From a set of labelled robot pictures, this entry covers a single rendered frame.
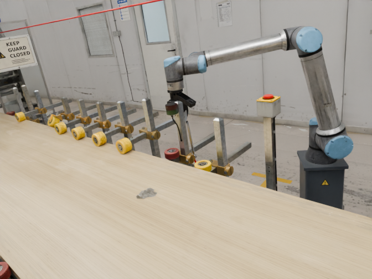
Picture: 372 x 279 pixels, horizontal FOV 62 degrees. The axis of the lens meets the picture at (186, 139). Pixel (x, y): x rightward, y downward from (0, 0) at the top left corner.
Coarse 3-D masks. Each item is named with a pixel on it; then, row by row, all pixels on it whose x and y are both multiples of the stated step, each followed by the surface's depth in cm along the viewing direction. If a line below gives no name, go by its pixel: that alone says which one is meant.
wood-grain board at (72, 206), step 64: (0, 128) 259; (0, 192) 149; (64, 192) 140; (128, 192) 132; (192, 192) 125; (256, 192) 119; (0, 256) 107; (64, 256) 100; (128, 256) 96; (192, 256) 92; (256, 256) 89; (320, 256) 86
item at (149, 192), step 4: (148, 188) 130; (140, 192) 129; (144, 192) 128; (148, 192) 127; (152, 192) 127; (156, 192) 129; (136, 196) 127; (140, 196) 127; (144, 196) 126; (148, 196) 127; (152, 196) 126
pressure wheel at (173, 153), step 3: (168, 150) 167; (171, 150) 165; (174, 150) 166; (177, 150) 165; (165, 153) 164; (168, 153) 163; (171, 153) 162; (174, 153) 162; (177, 153) 164; (165, 156) 165; (168, 156) 163; (171, 156) 162; (174, 156) 163; (177, 156) 164
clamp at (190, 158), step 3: (180, 153) 169; (189, 153) 168; (180, 156) 168; (183, 156) 166; (186, 156) 165; (189, 156) 165; (192, 156) 166; (180, 159) 169; (183, 159) 167; (186, 159) 166; (189, 159) 165; (192, 159) 167; (180, 162) 170; (183, 162) 168; (186, 162) 167; (189, 162) 165; (192, 162) 167
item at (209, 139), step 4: (208, 136) 190; (212, 136) 189; (204, 140) 185; (208, 140) 186; (212, 140) 189; (196, 144) 180; (200, 144) 181; (204, 144) 184; (196, 148) 179; (192, 152) 177; (168, 160) 167; (172, 160) 165; (176, 160) 167
